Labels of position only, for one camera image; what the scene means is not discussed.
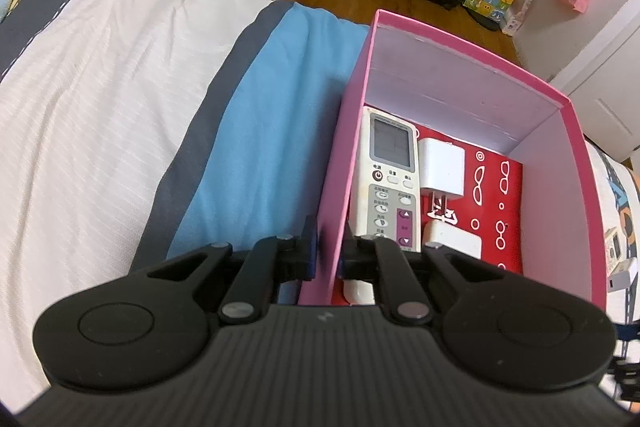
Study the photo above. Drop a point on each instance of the white remote control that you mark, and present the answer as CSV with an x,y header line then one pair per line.
x,y
385,199

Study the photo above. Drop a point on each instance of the white door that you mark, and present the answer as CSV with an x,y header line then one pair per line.
x,y
603,84

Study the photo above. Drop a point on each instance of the white adapter on bed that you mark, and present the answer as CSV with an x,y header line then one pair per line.
x,y
623,275

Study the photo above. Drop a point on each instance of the pink box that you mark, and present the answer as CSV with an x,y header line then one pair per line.
x,y
433,78

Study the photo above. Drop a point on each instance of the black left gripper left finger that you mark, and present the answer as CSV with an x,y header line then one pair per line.
x,y
272,262

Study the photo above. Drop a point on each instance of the red patterned packet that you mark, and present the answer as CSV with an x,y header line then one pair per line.
x,y
490,207

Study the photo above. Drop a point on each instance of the striped bed sheet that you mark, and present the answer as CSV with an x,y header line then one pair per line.
x,y
133,131

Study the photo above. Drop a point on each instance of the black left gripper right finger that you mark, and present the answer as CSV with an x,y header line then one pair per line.
x,y
399,278

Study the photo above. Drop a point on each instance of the small white device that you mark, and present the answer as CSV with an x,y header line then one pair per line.
x,y
613,250

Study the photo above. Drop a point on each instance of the white charger plug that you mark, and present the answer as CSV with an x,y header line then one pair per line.
x,y
441,170

